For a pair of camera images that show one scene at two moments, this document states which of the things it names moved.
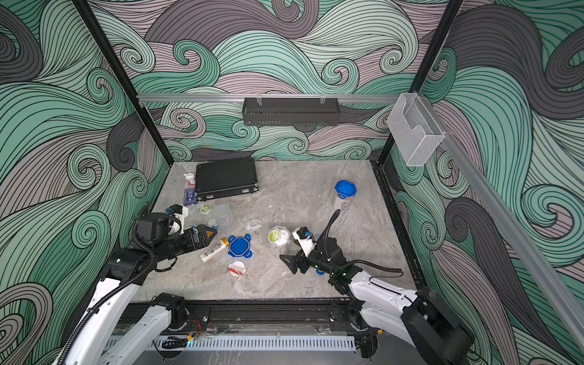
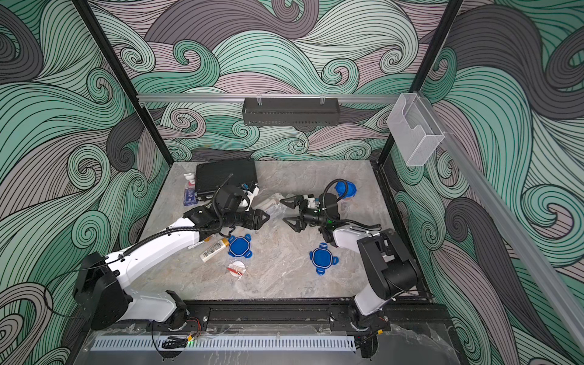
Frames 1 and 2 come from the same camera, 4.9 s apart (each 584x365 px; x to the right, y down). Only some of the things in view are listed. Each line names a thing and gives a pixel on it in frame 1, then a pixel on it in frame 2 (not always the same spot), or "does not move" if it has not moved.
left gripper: [190, 236] to [254, 217]
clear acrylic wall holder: [415, 130] does not move
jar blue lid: [279, 236] to [275, 207]
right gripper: [295, 259] to [299, 224]
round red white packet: [236, 269] does not move
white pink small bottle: [190, 176] does not move
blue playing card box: [189, 197] does not move
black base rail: [316, 316] does not move
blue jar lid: [239, 245] does not move
